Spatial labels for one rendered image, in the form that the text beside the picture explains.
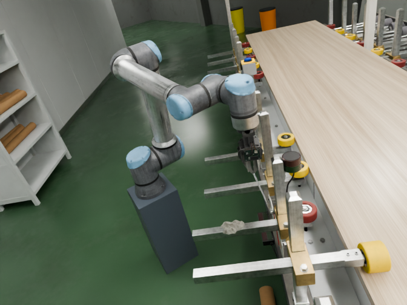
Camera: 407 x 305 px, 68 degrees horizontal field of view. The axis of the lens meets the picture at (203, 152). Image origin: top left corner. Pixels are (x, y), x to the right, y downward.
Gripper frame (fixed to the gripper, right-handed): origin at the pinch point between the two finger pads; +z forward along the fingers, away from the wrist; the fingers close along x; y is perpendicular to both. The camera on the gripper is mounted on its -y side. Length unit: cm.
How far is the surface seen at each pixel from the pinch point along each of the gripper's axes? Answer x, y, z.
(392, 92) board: 82, -64, 10
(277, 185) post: 7.0, 12.5, -0.6
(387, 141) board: 58, -18, 10
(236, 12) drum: 37, -726, 43
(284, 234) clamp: 6.8, 19.6, 15.8
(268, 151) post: 7.6, -12.5, 1.3
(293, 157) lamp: 13.2, 11.7, -10.6
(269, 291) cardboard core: -1, -10, 93
